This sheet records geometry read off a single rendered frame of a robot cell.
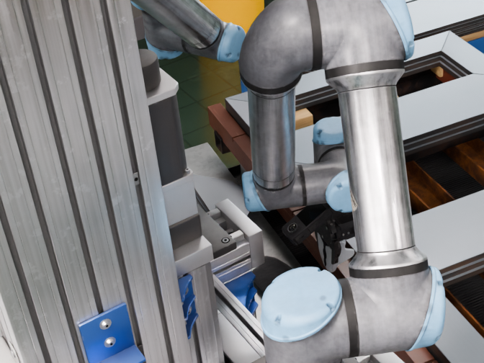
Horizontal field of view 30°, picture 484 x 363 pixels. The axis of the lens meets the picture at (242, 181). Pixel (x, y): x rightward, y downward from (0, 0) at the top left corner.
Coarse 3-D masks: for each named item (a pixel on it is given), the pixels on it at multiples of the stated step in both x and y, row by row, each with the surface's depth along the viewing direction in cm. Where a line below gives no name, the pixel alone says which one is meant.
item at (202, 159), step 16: (208, 144) 264; (192, 160) 258; (208, 160) 258; (208, 176) 251; (224, 176) 251; (256, 224) 233; (272, 240) 228; (272, 256) 223; (288, 256) 222; (256, 288) 214
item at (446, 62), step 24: (408, 72) 259; (456, 72) 257; (312, 96) 250; (336, 96) 253; (240, 120) 244; (480, 120) 234; (408, 144) 228; (432, 144) 230; (456, 264) 190; (480, 264) 192
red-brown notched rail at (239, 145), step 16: (208, 112) 254; (224, 112) 250; (224, 128) 244; (240, 128) 243; (240, 144) 237; (240, 160) 240; (288, 208) 215; (304, 240) 211; (320, 256) 204; (336, 272) 198; (400, 352) 178; (416, 352) 175
